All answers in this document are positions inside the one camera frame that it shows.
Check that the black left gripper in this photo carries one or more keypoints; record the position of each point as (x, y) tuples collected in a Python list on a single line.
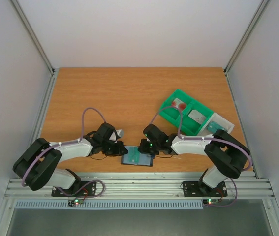
[(118, 152)]

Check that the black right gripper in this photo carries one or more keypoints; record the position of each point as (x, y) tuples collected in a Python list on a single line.
[(146, 147)]

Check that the green teal chip card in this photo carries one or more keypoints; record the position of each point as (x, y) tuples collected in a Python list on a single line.
[(133, 155)]

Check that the dark blue card holder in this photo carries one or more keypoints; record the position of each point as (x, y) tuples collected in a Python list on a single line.
[(145, 159)]

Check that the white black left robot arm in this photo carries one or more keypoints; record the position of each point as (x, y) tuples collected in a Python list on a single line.
[(37, 166)]

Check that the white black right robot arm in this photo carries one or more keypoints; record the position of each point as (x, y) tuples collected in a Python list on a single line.
[(228, 155)]

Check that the white card with red circles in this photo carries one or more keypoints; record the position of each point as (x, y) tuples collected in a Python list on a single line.
[(179, 104)]

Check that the grey white card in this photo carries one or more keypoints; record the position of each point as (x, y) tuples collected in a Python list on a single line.
[(197, 116)]

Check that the green plastic bin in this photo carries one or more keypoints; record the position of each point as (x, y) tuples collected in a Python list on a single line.
[(172, 114)]

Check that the white translucent plastic bin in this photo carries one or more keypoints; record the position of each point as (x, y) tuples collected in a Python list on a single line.
[(220, 120)]

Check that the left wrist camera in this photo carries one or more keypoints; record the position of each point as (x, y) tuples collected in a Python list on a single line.
[(119, 133)]

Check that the aluminium frame rail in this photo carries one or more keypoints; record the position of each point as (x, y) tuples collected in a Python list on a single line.
[(168, 185)]

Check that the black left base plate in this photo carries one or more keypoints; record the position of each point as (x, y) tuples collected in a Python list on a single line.
[(81, 188)]

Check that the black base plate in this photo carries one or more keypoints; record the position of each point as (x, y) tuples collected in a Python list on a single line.
[(81, 188), (193, 189)]

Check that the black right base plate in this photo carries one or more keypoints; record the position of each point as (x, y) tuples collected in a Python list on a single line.
[(193, 189)]

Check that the grey slotted cable duct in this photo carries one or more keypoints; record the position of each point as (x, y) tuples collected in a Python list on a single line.
[(109, 204)]

